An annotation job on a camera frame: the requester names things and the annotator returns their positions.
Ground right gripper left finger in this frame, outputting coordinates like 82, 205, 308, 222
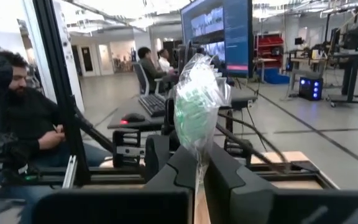
31, 145, 198, 224

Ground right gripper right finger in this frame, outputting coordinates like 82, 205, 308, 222
203, 142, 358, 224

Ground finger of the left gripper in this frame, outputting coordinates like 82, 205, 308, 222
144, 134, 172, 183

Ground green white toothbrush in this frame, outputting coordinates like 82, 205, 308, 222
172, 52, 232, 194

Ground black computer mouse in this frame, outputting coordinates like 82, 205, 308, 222
120, 112, 146, 125

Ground grey office desk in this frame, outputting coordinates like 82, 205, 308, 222
107, 86, 259, 131

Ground black keyboard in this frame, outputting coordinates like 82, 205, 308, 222
138, 93, 167, 118

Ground grey office chair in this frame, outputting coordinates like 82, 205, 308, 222
132, 61, 164, 96

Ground person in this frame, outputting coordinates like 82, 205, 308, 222
157, 48, 177, 74
0, 51, 111, 224
137, 46, 170, 94

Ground blue storage bin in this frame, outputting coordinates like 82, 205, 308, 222
264, 68, 290, 85

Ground computer tower blue lights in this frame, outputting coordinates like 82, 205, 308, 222
298, 76, 324, 101

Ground large blue-screen monitor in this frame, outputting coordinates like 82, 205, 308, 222
180, 0, 254, 78

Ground red storage shelf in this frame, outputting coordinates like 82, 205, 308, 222
253, 32, 285, 71

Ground black standing desk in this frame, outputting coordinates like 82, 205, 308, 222
326, 51, 358, 110

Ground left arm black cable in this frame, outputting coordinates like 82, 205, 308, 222
215, 111, 292, 172

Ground silver angle bracket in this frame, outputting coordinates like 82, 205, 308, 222
62, 154, 78, 189

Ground black aluminium rig frame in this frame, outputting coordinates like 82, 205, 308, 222
31, 0, 338, 191

